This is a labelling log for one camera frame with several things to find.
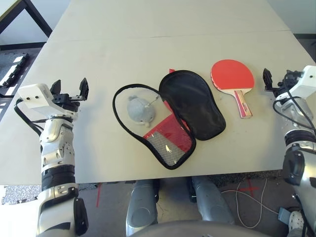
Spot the white perforated clog shoe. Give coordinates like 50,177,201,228
287,210,306,234

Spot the black metal table frame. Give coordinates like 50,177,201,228
0,0,54,49

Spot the grey left robot leg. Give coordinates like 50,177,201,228
125,179,160,237

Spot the white floor cable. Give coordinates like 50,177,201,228
221,176,270,229

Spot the grey robot torso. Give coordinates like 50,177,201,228
130,219,279,237

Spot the grey-blue plush zipper toy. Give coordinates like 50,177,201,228
126,95,157,128

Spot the grey right robot leg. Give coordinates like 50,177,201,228
190,176,235,225

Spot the grey-blue foot pedal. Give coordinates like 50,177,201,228
277,206,293,224

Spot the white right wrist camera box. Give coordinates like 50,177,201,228
275,65,316,102

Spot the speckled grey floor mat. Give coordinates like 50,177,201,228
1,184,44,205

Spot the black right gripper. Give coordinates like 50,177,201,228
262,68,288,98

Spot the grey robot leg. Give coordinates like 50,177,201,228
125,179,160,237
190,176,235,225

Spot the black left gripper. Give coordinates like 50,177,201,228
50,77,89,114

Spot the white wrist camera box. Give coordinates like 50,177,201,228
16,83,79,121
275,65,316,102

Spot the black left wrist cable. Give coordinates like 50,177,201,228
14,97,47,135

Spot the red ping-pong paddle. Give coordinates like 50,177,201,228
210,59,255,119

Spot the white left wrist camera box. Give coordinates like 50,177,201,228
16,83,79,121

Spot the black and red paddle case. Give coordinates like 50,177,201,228
112,70,227,170

